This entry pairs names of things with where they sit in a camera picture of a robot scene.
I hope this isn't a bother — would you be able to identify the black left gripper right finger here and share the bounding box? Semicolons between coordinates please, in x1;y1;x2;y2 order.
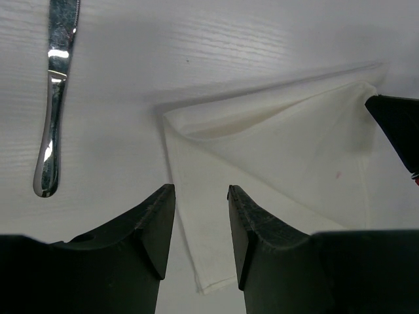
227;185;327;313

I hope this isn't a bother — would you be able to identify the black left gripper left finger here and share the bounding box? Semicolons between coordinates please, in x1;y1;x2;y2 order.
50;184;175;313

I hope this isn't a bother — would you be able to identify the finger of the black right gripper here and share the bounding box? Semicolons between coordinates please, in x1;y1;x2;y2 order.
365;95;418;179

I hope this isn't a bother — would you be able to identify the white cloth napkin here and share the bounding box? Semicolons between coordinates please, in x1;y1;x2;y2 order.
163;62;388;294

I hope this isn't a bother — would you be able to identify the silver table knife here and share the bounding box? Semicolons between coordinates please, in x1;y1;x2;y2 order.
33;0;81;198

